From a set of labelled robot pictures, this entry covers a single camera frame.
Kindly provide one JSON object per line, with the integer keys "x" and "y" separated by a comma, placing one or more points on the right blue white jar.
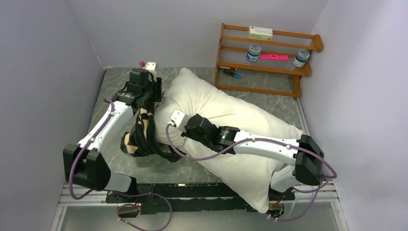
{"x": 301, "y": 58}

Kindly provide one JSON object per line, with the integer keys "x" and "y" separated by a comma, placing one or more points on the white pillow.
{"x": 248, "y": 175}

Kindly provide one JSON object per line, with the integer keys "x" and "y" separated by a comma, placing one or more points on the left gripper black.
{"x": 157, "y": 85}

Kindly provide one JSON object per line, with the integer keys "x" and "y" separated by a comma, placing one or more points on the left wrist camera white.
{"x": 150, "y": 66}

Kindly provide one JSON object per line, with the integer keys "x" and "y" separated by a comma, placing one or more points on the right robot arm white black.
{"x": 302, "y": 156}

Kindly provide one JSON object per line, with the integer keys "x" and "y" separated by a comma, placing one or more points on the black blue marker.
{"x": 231, "y": 73}

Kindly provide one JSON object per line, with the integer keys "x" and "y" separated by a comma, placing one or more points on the pink highlighter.
{"x": 273, "y": 57}

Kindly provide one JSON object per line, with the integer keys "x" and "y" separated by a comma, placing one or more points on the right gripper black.
{"x": 187, "y": 133}

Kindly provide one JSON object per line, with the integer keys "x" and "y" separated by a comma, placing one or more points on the white green box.
{"x": 260, "y": 33}

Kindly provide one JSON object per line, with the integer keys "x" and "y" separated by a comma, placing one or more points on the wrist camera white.
{"x": 150, "y": 66}
{"x": 179, "y": 119}

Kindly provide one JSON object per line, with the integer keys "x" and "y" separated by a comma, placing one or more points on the wooden shelf rack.
{"x": 233, "y": 47}

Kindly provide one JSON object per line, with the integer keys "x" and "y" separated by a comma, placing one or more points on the red white marker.
{"x": 228, "y": 68}

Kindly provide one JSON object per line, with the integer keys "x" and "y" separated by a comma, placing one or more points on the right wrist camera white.
{"x": 179, "y": 119}

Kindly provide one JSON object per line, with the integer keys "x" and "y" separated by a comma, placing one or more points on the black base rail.
{"x": 183, "y": 197}

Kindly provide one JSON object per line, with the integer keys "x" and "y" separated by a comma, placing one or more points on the blue white jar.
{"x": 253, "y": 53}
{"x": 301, "y": 58}

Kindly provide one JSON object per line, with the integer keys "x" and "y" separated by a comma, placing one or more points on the black pillowcase with beige flowers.
{"x": 148, "y": 136}

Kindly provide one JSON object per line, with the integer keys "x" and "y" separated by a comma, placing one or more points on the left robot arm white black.
{"x": 84, "y": 162}

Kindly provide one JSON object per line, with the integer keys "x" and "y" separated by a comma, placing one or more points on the left blue white jar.
{"x": 253, "y": 53}

